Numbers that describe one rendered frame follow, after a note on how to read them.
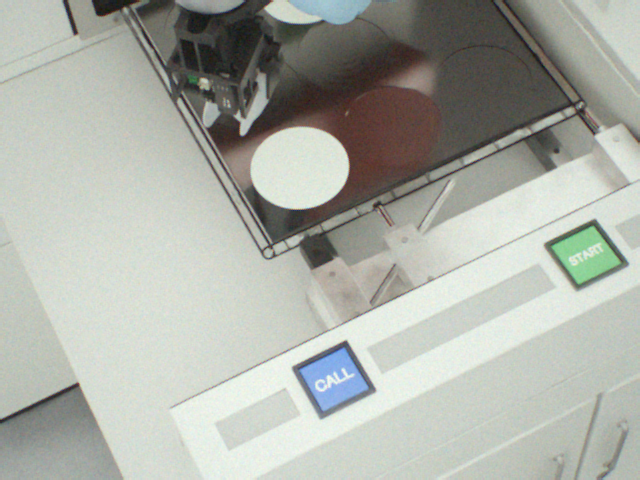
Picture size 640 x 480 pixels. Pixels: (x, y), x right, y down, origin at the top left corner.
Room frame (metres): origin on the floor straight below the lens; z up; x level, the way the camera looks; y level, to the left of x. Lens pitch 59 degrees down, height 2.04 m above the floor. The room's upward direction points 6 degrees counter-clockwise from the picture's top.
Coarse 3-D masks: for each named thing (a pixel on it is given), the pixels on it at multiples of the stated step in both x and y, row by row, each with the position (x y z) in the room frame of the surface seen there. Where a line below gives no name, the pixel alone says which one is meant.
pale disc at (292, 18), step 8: (280, 0) 1.00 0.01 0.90; (272, 8) 0.99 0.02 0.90; (280, 8) 0.99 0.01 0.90; (288, 8) 0.99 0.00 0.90; (296, 8) 0.99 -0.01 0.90; (280, 16) 0.98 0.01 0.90; (288, 16) 0.98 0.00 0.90; (296, 16) 0.98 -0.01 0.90; (304, 16) 0.97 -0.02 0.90; (312, 16) 0.97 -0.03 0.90
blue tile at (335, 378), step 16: (336, 352) 0.53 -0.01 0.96; (304, 368) 0.52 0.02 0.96; (320, 368) 0.52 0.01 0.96; (336, 368) 0.52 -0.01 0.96; (352, 368) 0.51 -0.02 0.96; (320, 384) 0.50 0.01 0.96; (336, 384) 0.50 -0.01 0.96; (352, 384) 0.50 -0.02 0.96; (320, 400) 0.49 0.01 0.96; (336, 400) 0.49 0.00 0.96
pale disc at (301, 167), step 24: (264, 144) 0.81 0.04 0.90; (288, 144) 0.81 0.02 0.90; (312, 144) 0.80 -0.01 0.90; (336, 144) 0.80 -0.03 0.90; (264, 168) 0.78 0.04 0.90; (288, 168) 0.78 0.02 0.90; (312, 168) 0.77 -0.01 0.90; (336, 168) 0.77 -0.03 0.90; (264, 192) 0.75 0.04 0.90; (288, 192) 0.75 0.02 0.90; (312, 192) 0.75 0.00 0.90; (336, 192) 0.74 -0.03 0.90
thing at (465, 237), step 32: (576, 160) 0.76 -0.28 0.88; (512, 192) 0.73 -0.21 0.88; (544, 192) 0.73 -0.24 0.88; (576, 192) 0.72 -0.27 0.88; (608, 192) 0.72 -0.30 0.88; (448, 224) 0.70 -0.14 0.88; (480, 224) 0.70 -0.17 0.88; (512, 224) 0.69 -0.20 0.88; (544, 224) 0.69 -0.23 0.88; (384, 256) 0.67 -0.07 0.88; (448, 256) 0.67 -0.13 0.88; (320, 320) 0.62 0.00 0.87
